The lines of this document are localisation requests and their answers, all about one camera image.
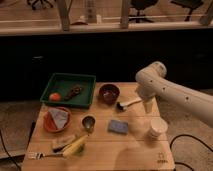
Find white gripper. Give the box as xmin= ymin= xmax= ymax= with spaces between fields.
xmin=136 ymin=85 xmax=156 ymax=113

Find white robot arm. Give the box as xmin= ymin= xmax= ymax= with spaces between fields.
xmin=135 ymin=61 xmax=213 ymax=128

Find white paper cup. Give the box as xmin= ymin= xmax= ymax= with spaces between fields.
xmin=149 ymin=118 xmax=168 ymax=138

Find small metal cup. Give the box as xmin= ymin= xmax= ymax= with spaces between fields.
xmin=82 ymin=116 xmax=95 ymax=132

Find blue sponge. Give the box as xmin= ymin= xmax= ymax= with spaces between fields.
xmin=108 ymin=120 xmax=128 ymax=134

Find dark red bowl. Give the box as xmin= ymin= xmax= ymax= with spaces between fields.
xmin=99 ymin=84 xmax=120 ymax=105

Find green plastic tray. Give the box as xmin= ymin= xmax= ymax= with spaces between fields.
xmin=40 ymin=73 xmax=96 ymax=108

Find brown toy in tray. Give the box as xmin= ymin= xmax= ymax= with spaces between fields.
xmin=64 ymin=86 xmax=82 ymax=101

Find yellow banana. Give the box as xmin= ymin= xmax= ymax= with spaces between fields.
xmin=63 ymin=135 xmax=87 ymax=158

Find grey white cloth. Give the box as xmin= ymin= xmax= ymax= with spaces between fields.
xmin=49 ymin=108 xmax=68 ymax=129

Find orange fruit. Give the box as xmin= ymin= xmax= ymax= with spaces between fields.
xmin=49 ymin=93 xmax=61 ymax=102

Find brown bread piece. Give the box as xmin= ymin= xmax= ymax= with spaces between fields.
xmin=52 ymin=135 xmax=76 ymax=150

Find office chair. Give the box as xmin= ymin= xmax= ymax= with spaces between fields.
xmin=129 ymin=0 xmax=158 ymax=23

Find silver fork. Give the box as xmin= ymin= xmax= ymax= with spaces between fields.
xmin=27 ymin=152 xmax=63 ymax=159

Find black cable right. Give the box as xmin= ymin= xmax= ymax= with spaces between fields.
xmin=169 ymin=133 xmax=213 ymax=171

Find black cable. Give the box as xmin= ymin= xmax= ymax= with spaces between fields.
xmin=0 ymin=129 xmax=22 ymax=171
xmin=169 ymin=133 xmax=213 ymax=171

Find wooden post right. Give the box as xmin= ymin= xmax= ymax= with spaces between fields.
xmin=120 ymin=0 xmax=130 ymax=29

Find wooden post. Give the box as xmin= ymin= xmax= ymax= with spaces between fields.
xmin=120 ymin=0 xmax=130 ymax=29
xmin=56 ymin=0 xmax=70 ymax=31

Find wooden post left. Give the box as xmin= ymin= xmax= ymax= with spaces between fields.
xmin=56 ymin=0 xmax=70 ymax=31

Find black cable left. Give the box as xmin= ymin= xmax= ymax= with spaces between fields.
xmin=0 ymin=129 xmax=22 ymax=171

